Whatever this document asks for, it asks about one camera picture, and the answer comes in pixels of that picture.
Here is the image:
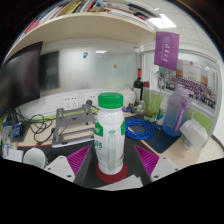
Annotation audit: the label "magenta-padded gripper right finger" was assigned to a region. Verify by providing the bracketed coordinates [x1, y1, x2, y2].
[133, 144, 181, 187]

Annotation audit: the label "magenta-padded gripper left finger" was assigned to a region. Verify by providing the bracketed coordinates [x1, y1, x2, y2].
[44, 144, 95, 188]

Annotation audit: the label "white bottle with green cap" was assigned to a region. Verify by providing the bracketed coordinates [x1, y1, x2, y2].
[93, 92, 127, 176]

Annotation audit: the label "purple translucent water bottle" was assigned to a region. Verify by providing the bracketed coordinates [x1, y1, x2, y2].
[161, 83, 193, 138]

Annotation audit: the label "black desk mat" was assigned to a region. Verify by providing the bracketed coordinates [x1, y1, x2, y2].
[16, 114, 183, 190]

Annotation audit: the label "white paper napkin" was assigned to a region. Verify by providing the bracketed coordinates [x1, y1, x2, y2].
[94, 174, 145, 192]

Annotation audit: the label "grey metal laptop stand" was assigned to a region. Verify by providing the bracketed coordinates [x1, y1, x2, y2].
[51, 103, 98, 149]

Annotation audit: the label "white tissue pack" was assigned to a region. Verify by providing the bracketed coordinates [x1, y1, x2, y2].
[179, 118, 210, 150]

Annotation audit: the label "flat round red coaster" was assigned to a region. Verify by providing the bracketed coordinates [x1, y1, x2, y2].
[95, 162, 129, 184]

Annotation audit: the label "small blue device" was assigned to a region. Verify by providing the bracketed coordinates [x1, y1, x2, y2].
[11, 120, 25, 138]

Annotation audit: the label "dark wine bottle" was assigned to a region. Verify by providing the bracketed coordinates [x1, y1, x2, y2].
[133, 67, 145, 103]

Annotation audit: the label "framed group photo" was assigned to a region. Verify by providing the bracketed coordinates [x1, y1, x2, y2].
[159, 59, 218, 110]

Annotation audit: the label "black computer monitor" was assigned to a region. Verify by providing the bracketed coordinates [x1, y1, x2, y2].
[0, 41, 44, 118]

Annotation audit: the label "purple hanging flag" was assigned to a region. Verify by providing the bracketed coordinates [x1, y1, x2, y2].
[153, 31, 181, 72]

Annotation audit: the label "ceiling lights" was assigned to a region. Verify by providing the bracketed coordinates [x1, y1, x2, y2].
[148, 13, 178, 31]

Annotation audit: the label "coiled blue cable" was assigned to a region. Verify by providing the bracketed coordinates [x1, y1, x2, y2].
[124, 118, 156, 141]

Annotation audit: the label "white wall socket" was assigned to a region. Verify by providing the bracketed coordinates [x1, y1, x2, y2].
[63, 94, 80, 111]
[83, 92, 100, 107]

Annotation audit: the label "wall shelf with books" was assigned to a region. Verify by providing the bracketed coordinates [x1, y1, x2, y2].
[4, 0, 158, 63]

